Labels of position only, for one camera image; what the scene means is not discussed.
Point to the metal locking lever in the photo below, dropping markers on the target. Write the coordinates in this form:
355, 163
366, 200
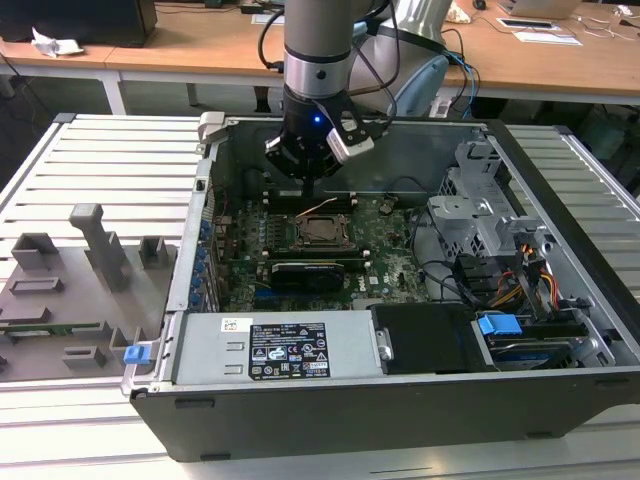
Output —
325, 246
317, 207

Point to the silver CPU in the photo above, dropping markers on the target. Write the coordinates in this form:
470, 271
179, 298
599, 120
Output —
322, 231

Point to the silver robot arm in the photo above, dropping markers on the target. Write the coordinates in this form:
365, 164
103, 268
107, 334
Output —
315, 40

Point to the metal CPU socket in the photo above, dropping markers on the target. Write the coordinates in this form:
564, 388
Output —
352, 246

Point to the blue expansion slot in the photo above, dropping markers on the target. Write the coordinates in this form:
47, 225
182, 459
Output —
262, 300

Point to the round coin battery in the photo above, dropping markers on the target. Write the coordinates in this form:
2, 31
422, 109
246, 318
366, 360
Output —
386, 206

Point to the green RAM stick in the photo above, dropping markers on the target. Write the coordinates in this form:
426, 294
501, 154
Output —
310, 261
75, 328

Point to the black graphics card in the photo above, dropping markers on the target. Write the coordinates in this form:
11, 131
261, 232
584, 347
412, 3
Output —
307, 277

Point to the pale blue teach pendant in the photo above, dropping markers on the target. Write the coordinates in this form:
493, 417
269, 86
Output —
425, 85

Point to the wooden office desk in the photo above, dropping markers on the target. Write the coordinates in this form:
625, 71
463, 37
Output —
60, 62
200, 45

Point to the white label sticker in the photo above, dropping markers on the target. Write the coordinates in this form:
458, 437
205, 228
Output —
376, 279

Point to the green motherboard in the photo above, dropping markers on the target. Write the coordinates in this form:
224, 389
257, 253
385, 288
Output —
395, 270

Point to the metal drive cage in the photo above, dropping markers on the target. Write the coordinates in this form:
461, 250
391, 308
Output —
460, 220

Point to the pale crumpled wrapper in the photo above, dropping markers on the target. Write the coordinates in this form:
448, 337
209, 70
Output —
460, 12

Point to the grey power supply unit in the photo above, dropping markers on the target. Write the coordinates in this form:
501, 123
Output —
210, 350

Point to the black plastic shroud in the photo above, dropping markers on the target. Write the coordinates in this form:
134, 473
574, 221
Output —
430, 340

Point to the black monitor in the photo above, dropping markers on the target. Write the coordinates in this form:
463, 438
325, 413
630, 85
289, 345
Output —
75, 20

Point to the blue case latch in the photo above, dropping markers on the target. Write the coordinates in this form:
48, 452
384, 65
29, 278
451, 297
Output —
136, 355

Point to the crumpled white paper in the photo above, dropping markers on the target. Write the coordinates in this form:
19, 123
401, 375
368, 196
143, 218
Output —
55, 44

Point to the hard disk in blue carrier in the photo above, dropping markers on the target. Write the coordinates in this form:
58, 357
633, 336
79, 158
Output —
500, 330

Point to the grey parts rack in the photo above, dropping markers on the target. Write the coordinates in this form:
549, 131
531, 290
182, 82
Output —
75, 300

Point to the black PC case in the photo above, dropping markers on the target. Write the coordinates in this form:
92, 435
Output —
350, 420

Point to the silver laptop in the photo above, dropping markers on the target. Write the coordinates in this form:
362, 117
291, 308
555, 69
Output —
540, 7

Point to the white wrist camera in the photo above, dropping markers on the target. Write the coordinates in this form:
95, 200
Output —
342, 150

